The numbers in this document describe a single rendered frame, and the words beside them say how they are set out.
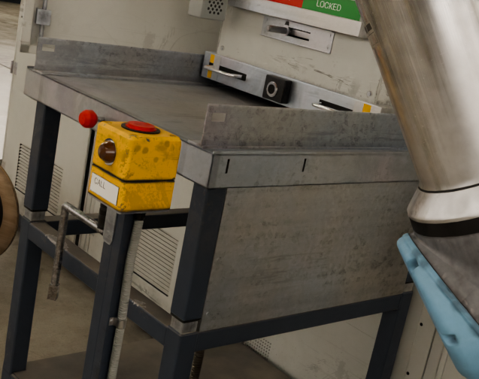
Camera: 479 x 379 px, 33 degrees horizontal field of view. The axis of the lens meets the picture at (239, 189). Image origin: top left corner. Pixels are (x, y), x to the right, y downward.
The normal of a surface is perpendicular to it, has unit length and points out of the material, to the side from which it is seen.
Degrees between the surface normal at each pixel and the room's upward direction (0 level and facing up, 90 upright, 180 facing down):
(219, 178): 90
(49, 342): 0
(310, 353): 90
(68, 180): 90
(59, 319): 0
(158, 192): 90
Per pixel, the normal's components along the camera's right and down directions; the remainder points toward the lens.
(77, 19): 0.34, 0.31
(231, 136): 0.64, 0.32
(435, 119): -0.55, 0.36
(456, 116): -0.30, 0.30
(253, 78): -0.75, 0.03
